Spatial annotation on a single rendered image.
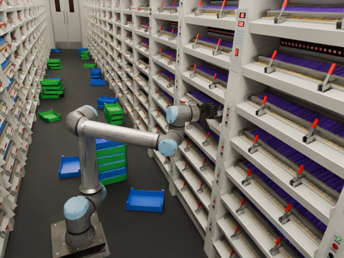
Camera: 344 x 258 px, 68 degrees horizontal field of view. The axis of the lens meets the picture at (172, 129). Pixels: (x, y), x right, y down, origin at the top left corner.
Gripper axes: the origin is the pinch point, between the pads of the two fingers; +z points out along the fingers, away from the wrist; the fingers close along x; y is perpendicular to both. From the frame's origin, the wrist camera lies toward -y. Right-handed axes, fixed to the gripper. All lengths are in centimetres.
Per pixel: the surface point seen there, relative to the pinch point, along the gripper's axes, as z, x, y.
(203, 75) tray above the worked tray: -2.1, 29.8, 16.1
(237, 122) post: -5.6, -18.2, 2.8
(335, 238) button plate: -8, -83, -11
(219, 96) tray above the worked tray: -8.9, -3.3, 12.4
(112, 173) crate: -53, 87, -90
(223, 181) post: -6.5, -18.2, -34.0
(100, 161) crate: -64, 86, -75
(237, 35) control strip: -10.6, -12.1, 44.7
